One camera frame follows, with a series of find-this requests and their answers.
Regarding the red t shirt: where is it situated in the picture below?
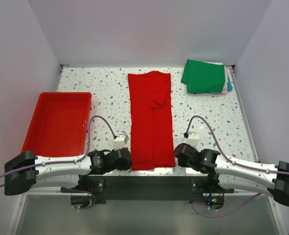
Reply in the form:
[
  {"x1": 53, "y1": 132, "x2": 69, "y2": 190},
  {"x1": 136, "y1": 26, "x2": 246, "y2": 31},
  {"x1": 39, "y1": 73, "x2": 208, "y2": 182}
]
[{"x1": 128, "y1": 71, "x2": 176, "y2": 171}]

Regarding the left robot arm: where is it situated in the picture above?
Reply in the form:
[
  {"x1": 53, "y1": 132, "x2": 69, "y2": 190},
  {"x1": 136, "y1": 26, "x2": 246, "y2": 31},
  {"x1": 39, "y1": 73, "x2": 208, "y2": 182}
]
[{"x1": 4, "y1": 147, "x2": 132, "y2": 196}]

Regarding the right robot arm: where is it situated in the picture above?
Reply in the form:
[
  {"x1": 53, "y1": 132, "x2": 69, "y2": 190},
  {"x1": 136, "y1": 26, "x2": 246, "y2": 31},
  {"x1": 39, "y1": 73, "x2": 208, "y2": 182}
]
[{"x1": 174, "y1": 143, "x2": 289, "y2": 207}]

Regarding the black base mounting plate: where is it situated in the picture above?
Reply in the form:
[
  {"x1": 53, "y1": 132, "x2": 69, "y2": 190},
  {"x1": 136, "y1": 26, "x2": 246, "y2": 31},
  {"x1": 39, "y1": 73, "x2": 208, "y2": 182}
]
[{"x1": 60, "y1": 175, "x2": 235, "y2": 210}]

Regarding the red plastic tray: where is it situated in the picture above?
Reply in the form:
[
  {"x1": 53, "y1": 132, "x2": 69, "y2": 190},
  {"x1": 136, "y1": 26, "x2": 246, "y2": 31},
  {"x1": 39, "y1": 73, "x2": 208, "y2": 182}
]
[{"x1": 22, "y1": 92, "x2": 92, "y2": 158}]

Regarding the pink folded t shirt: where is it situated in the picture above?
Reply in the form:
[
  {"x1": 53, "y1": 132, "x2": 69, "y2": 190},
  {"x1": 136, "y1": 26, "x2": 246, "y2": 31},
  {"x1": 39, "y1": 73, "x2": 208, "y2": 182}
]
[{"x1": 221, "y1": 66, "x2": 229, "y2": 94}]

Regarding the teal folded t shirt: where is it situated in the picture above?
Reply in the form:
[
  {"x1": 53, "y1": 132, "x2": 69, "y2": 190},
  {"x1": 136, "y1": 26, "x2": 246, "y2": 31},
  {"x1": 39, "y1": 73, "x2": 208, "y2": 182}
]
[{"x1": 227, "y1": 75, "x2": 233, "y2": 92}]

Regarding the green folded t shirt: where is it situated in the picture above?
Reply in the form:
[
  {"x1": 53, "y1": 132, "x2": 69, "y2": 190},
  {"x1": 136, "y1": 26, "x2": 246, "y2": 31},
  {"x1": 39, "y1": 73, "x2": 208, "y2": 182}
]
[{"x1": 181, "y1": 59, "x2": 225, "y2": 94}]

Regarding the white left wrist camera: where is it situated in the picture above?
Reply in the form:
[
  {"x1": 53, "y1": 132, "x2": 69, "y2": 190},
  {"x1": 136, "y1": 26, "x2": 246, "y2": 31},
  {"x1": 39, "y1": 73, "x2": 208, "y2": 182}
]
[{"x1": 113, "y1": 133, "x2": 129, "y2": 149}]

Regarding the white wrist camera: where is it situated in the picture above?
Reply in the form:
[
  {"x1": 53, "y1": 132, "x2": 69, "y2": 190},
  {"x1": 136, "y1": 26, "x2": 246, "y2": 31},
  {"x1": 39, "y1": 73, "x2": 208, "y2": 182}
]
[
  {"x1": 113, "y1": 133, "x2": 129, "y2": 149},
  {"x1": 184, "y1": 132, "x2": 200, "y2": 148}
]

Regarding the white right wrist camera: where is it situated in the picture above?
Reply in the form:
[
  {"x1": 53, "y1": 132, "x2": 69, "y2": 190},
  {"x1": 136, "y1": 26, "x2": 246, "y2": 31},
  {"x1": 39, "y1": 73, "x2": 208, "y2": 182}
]
[{"x1": 184, "y1": 132, "x2": 200, "y2": 148}]

